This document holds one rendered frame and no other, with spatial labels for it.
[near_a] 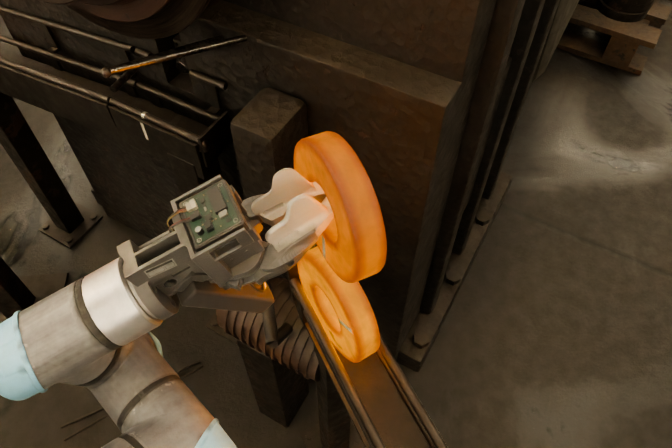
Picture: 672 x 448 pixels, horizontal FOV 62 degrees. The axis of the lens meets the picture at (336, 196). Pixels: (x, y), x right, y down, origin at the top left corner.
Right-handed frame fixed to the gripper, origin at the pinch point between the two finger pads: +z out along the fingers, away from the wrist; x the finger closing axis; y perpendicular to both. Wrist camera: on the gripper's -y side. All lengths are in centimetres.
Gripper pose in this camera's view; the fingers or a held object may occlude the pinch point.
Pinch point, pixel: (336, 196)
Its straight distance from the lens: 56.1
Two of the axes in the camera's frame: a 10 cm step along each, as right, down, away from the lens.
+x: -4.3, -7.0, 5.8
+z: 8.7, -4.9, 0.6
